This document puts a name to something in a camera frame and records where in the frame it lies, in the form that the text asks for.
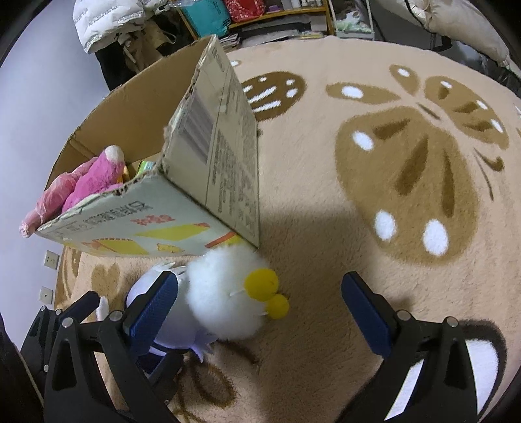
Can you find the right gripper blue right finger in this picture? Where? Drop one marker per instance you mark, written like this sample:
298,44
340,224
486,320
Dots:
444,390

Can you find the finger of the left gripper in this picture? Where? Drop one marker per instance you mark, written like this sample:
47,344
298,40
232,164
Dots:
82,310

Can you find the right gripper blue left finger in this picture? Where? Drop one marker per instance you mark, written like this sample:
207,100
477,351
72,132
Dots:
74,389

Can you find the purple haired plush doll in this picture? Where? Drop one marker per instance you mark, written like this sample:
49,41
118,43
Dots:
180,329

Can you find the pink plastic roll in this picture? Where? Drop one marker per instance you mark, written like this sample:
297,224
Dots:
52,199

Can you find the white fluffy pompom toy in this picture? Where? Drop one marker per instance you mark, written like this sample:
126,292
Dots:
232,291

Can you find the green tissue pack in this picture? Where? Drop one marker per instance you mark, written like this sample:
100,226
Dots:
142,167

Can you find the pink bear plush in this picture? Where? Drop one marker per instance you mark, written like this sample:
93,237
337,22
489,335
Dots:
104,173

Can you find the cardboard box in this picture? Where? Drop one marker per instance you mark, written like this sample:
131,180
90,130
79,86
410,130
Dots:
189,114

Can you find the beige patterned carpet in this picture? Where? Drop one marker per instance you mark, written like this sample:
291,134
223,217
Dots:
393,162

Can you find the black hanging garment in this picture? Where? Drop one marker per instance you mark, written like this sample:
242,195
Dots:
115,65

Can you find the beige trousers hanging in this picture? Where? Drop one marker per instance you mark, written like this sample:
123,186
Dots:
146,46

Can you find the white puffer jacket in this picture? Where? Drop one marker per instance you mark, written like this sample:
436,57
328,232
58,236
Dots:
100,22

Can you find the teal bag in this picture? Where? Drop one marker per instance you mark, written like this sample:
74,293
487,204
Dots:
207,17

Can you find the wooden shelf unit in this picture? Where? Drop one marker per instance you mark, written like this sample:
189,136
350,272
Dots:
282,20

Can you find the red patterned bag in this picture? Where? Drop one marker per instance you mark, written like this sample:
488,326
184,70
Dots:
245,10

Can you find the white reclining chair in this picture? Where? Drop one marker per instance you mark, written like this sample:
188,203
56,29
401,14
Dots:
456,19

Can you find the white trolley cart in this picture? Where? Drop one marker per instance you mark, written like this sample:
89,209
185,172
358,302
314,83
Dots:
352,19

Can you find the wall socket lower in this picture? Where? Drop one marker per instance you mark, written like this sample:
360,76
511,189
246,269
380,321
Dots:
46,296

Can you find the wall socket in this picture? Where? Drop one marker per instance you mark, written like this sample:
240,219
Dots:
51,260
46,296

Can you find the wall socket upper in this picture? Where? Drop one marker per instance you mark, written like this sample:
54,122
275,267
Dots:
51,260

